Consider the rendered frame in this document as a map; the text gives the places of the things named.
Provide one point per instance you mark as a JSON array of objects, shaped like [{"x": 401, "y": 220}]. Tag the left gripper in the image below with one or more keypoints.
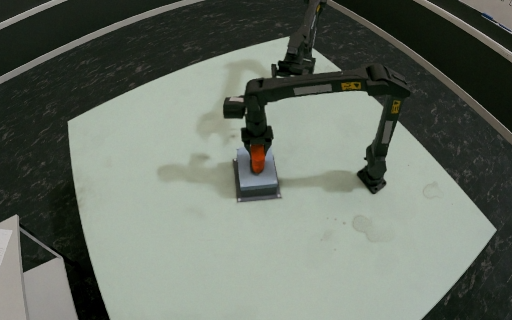
[{"x": 257, "y": 134}]

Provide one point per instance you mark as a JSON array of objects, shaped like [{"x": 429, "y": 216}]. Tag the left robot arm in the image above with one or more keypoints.
[{"x": 259, "y": 92}]

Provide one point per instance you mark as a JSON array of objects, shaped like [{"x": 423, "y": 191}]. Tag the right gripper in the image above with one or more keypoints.
[{"x": 286, "y": 69}]

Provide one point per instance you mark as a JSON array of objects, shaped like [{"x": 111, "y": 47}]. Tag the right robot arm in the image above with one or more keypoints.
[{"x": 308, "y": 23}]

